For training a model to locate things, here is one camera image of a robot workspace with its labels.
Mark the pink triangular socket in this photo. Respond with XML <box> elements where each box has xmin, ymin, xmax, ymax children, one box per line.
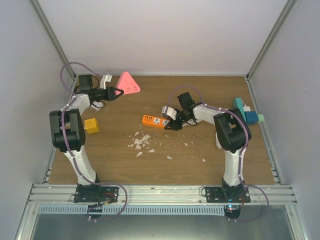
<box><xmin>116</xmin><ymin>71</ymin><xmax>141</xmax><ymax>95</ymax></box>

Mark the orange power strip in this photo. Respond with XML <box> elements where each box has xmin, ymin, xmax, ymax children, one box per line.
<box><xmin>141</xmin><ymin>114</ymin><xmax>170</xmax><ymax>129</ymax></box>

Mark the yellow cube adapter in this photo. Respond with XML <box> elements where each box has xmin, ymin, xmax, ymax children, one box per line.
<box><xmin>84</xmin><ymin>118</ymin><xmax>100</xmax><ymax>134</ymax></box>

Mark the white plug adapter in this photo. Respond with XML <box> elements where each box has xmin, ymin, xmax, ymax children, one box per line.
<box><xmin>90</xmin><ymin>105</ymin><xmax>101</xmax><ymax>112</ymax></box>

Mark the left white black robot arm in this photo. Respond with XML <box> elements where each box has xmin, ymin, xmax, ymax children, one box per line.
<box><xmin>49</xmin><ymin>74</ymin><xmax>124</xmax><ymax>202</ymax></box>

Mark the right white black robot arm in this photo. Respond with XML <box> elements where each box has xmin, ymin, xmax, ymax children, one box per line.
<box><xmin>161</xmin><ymin>92</ymin><xmax>252</xmax><ymax>203</ymax></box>

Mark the light green plug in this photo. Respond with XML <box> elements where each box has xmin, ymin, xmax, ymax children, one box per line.
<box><xmin>257</xmin><ymin>114</ymin><xmax>265</xmax><ymax>122</ymax></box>

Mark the teal power strip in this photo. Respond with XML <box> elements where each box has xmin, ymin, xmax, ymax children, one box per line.
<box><xmin>233</xmin><ymin>97</ymin><xmax>246</xmax><ymax>121</ymax></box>

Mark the blue cube adapter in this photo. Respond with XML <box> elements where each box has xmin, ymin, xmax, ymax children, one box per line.
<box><xmin>244</xmin><ymin>111</ymin><xmax>259</xmax><ymax>125</ymax></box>

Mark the white cord of orange strip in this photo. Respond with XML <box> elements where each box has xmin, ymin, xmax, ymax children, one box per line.
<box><xmin>181</xmin><ymin>119</ymin><xmax>203</xmax><ymax>126</ymax></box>

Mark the white cord of teal strip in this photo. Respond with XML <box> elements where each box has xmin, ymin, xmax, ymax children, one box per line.
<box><xmin>214</xmin><ymin>132</ymin><xmax>223</xmax><ymax>150</ymax></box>

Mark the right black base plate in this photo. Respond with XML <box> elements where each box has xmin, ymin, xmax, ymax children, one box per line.
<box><xmin>200</xmin><ymin>185</ymin><xmax>251</xmax><ymax>204</ymax></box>

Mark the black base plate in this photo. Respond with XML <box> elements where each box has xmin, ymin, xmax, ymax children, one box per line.
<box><xmin>70</xmin><ymin>184</ymin><xmax>119</xmax><ymax>204</ymax></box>
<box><xmin>200</xmin><ymin>185</ymin><xmax>251</xmax><ymax>204</ymax></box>

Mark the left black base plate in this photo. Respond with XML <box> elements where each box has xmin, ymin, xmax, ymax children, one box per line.
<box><xmin>70</xmin><ymin>184</ymin><xmax>119</xmax><ymax>204</ymax></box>

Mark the left aluminium frame post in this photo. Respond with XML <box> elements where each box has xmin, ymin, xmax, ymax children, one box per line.
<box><xmin>29</xmin><ymin>0</ymin><xmax>69</xmax><ymax>64</ymax></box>

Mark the aluminium frame post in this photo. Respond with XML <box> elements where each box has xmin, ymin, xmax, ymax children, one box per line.
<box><xmin>245</xmin><ymin>0</ymin><xmax>297</xmax><ymax>82</ymax></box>
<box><xmin>29</xmin><ymin>0</ymin><xmax>69</xmax><ymax>64</ymax></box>

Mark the aluminium front rail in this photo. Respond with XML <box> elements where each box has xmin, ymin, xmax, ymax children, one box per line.
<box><xmin>27</xmin><ymin>184</ymin><xmax>297</xmax><ymax>206</ymax></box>

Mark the grey slotted cable duct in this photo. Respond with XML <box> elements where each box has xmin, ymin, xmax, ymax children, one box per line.
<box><xmin>38</xmin><ymin>204</ymin><xmax>225</xmax><ymax>216</ymax></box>

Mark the right aluminium frame post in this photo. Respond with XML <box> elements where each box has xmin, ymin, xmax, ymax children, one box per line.
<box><xmin>245</xmin><ymin>0</ymin><xmax>297</xmax><ymax>82</ymax></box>

